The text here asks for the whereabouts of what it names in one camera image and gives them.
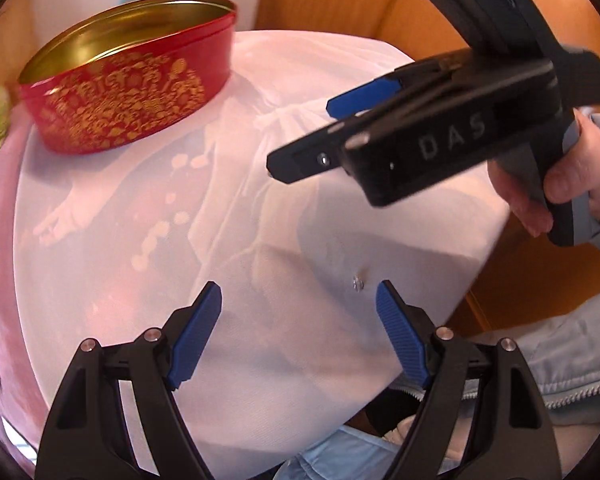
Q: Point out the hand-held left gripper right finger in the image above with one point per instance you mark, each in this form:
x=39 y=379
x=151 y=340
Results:
x=402 y=340

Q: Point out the pink bed sheet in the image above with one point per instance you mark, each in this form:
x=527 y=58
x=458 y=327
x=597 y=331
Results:
x=0 y=260

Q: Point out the person's right hand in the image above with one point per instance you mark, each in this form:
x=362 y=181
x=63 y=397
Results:
x=595 y=170

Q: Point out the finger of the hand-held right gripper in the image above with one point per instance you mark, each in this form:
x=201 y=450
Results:
x=305 y=160
x=360 y=97

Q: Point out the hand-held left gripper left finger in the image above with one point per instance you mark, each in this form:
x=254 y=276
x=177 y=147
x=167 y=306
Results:
x=195 y=335

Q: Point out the small silver earring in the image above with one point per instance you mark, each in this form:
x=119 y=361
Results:
x=358 y=284

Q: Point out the red and gold round tin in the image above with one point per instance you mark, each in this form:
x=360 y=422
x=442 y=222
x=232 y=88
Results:
x=120 y=110

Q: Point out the light blue jacket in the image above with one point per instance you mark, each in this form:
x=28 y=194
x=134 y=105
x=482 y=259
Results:
x=555 y=350

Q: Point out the wooden cabinet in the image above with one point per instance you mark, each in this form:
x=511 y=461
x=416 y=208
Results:
x=320 y=5

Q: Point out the white printed cloth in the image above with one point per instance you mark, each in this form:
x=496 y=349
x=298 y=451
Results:
x=230 y=235

